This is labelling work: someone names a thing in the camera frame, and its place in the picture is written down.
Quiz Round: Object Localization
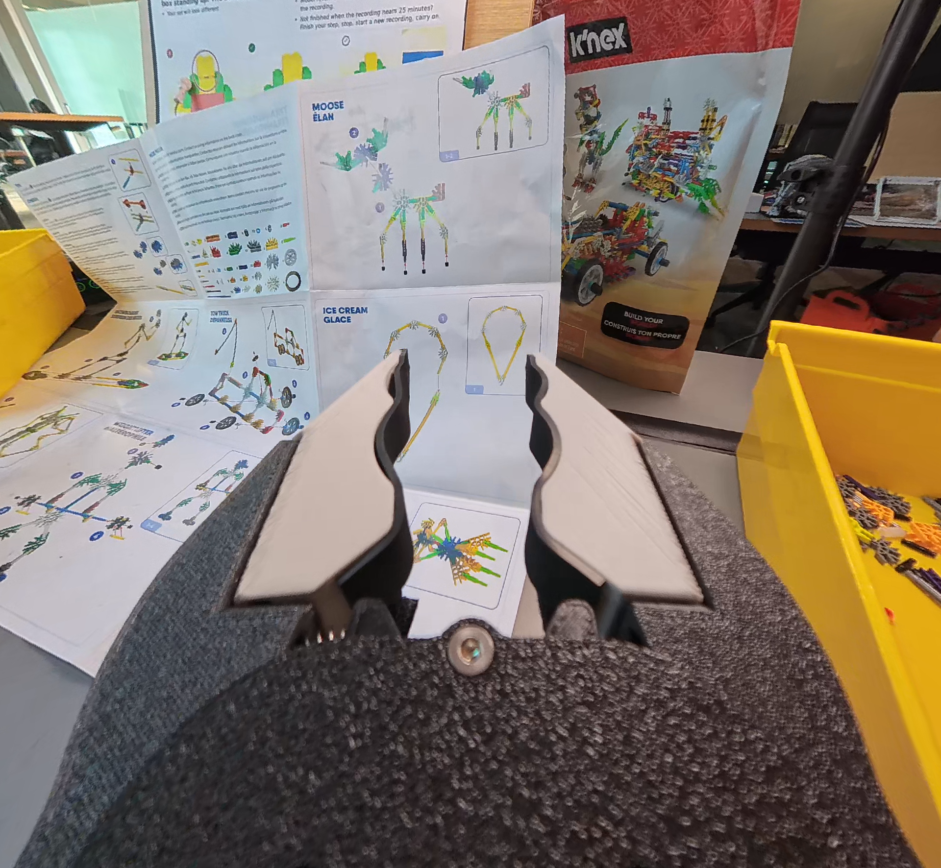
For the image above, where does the black light stand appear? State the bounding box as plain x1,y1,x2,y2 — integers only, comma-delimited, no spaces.
758,0,941,355

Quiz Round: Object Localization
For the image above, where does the yellow plastic bin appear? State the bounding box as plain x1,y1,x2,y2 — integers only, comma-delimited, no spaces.
0,229,86,399
736,320,941,868

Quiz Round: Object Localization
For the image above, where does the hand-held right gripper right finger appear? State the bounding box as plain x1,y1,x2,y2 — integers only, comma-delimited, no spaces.
525,354,705,644

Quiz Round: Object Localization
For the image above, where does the pile of toy pieces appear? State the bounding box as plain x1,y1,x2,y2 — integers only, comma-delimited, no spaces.
836,472,941,613

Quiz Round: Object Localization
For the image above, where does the printed instruction sheet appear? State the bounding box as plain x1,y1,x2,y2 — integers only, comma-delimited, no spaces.
140,0,476,120
0,19,567,678

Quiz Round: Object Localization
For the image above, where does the grey device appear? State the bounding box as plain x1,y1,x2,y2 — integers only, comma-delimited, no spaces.
772,156,835,218

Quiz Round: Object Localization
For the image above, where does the red K'nex box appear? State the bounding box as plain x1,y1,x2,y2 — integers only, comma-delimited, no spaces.
533,0,818,396

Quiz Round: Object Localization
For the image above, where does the grey desk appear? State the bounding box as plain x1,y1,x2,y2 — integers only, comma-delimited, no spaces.
0,351,768,868

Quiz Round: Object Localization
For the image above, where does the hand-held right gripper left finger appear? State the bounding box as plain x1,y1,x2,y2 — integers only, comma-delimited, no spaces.
236,351,416,644

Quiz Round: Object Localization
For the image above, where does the orange box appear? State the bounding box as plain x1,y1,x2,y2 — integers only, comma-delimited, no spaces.
802,288,892,337

